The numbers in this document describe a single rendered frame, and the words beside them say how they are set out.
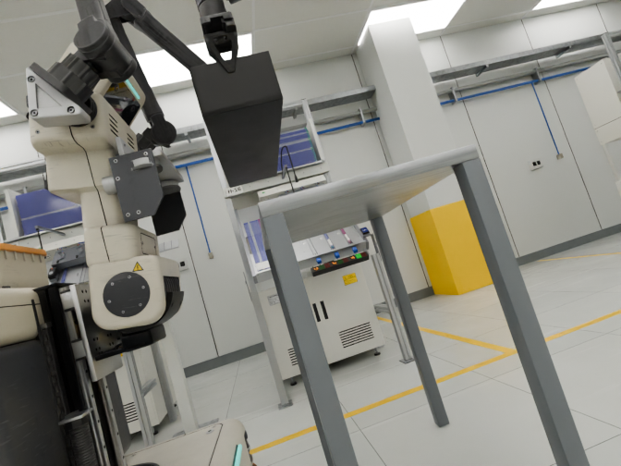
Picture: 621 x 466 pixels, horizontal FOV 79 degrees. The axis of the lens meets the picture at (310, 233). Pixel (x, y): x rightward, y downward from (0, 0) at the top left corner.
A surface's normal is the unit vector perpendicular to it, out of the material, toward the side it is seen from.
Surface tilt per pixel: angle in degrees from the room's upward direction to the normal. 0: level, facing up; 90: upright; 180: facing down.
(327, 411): 90
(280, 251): 90
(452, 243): 90
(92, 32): 70
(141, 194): 90
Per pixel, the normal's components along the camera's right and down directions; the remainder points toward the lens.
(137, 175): 0.11, -0.14
